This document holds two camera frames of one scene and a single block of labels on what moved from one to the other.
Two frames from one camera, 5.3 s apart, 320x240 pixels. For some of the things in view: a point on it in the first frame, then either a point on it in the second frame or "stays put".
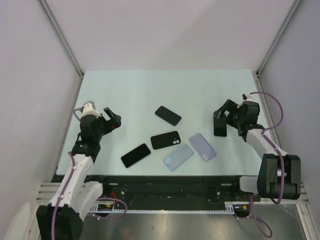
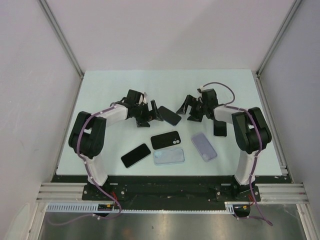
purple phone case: x=199 y=143 stays put
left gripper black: x=113 y=123 -> x=149 y=115
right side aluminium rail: x=268 y=117 stays put
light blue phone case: x=176 y=159 -> x=169 y=157
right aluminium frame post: x=294 y=6 stays put
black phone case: x=165 y=140 stays put
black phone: x=135 y=155 stays put
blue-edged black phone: x=168 y=115 stays put
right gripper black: x=229 y=106 -> x=194 y=117
